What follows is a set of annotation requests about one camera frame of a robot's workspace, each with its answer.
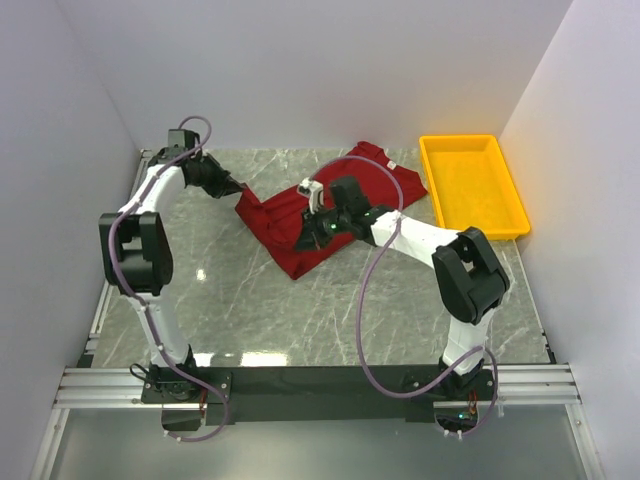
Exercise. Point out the yellow plastic tray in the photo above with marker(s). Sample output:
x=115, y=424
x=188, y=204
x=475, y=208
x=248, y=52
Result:
x=470, y=185

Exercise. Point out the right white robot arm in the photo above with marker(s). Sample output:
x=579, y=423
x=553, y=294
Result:
x=471, y=280

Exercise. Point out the red t shirt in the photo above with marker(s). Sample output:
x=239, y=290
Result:
x=365, y=180

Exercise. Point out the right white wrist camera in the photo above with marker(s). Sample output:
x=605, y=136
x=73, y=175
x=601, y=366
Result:
x=313, y=191

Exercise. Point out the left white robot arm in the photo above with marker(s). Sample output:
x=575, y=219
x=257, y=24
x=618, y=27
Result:
x=138, y=260

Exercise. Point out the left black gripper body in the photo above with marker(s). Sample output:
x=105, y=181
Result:
x=211, y=176

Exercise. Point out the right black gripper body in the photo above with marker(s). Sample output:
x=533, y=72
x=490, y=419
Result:
x=334, y=222

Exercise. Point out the black base beam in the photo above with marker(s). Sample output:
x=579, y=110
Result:
x=270, y=394

